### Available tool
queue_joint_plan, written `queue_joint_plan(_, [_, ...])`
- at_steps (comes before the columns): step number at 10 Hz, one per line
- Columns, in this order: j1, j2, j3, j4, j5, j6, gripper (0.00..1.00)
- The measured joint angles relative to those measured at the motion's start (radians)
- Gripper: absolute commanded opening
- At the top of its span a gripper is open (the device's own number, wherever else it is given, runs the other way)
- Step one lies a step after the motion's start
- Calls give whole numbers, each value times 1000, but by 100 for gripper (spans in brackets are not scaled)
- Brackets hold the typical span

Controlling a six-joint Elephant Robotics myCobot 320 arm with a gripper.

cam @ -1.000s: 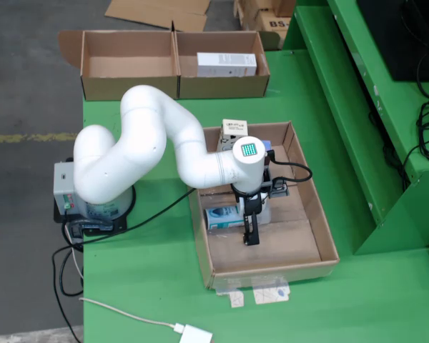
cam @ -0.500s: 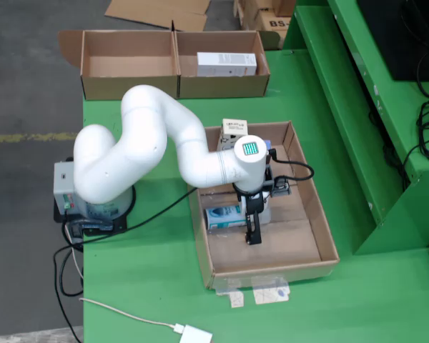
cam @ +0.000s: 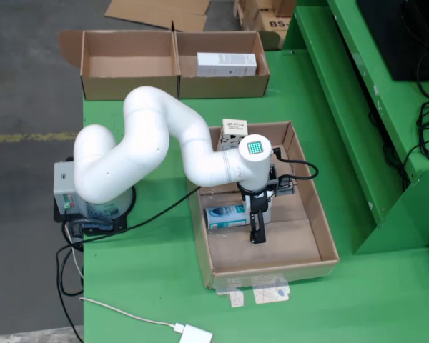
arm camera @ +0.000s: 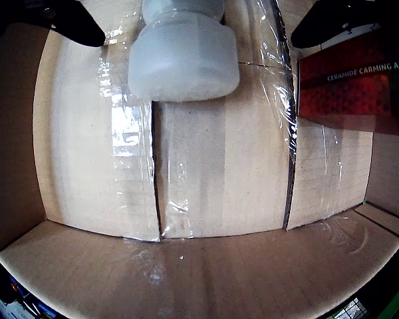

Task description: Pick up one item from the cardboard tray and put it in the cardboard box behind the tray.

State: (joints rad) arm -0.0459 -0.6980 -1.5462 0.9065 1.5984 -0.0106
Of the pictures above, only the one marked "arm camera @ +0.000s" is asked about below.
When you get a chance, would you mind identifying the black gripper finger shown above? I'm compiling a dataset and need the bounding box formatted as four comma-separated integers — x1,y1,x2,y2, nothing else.
290,0,399,50
0,0,106,48

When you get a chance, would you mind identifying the white shoe spray bottle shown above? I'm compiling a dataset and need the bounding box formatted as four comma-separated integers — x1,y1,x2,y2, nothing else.
128,0,241,102

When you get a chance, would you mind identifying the red ampoule box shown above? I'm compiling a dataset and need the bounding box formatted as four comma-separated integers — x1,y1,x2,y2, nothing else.
296,31,399,139

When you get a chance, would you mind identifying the long cardboard tray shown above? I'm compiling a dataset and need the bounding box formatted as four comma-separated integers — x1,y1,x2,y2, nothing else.
0,0,399,319

